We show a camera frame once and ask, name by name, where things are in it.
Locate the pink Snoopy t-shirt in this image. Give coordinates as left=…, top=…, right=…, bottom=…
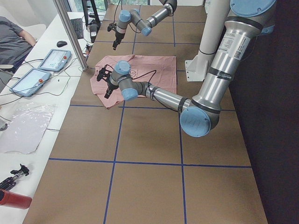
left=90, top=55, right=177, bottom=109

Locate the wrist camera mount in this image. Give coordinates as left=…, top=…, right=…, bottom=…
left=96, top=65, right=112, bottom=82
left=107, top=22, right=117, bottom=32

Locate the black computer mouse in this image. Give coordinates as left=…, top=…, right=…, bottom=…
left=57, top=41, right=67, bottom=48

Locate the aluminium frame post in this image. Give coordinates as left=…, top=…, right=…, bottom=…
left=53, top=0, right=88, bottom=71

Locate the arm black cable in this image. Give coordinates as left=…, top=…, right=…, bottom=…
left=102, top=63, right=187, bottom=110
left=112, top=0, right=141, bottom=35

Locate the black desk cable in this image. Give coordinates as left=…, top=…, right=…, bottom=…
left=0, top=58, right=87, bottom=110

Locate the upper blue teach pendant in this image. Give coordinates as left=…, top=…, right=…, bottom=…
left=38, top=49, right=71, bottom=72

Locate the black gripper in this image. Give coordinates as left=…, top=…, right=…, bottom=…
left=113, top=32, right=125, bottom=50
left=104, top=80, right=118, bottom=99

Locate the blue teach pendant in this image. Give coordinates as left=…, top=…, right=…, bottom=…
left=38, top=49, right=71, bottom=72
left=9, top=68, right=51, bottom=97

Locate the clear plastic bag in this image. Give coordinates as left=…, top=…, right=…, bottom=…
left=0, top=102, right=57, bottom=154

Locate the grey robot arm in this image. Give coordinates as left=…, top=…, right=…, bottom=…
left=107, top=0, right=177, bottom=50
left=104, top=0, right=277, bottom=138

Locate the black keyboard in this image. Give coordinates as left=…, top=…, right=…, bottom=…
left=70, top=18, right=84, bottom=39

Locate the black folded tripod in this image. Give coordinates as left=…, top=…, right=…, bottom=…
left=0, top=164, right=29, bottom=191

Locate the seated person in grey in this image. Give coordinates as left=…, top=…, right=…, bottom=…
left=0, top=16, right=36, bottom=70

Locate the red cylinder bottle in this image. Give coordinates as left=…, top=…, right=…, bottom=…
left=0, top=189, right=32, bottom=209

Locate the lower blue teach pendant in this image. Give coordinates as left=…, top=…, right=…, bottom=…
left=9, top=68, right=51, bottom=97

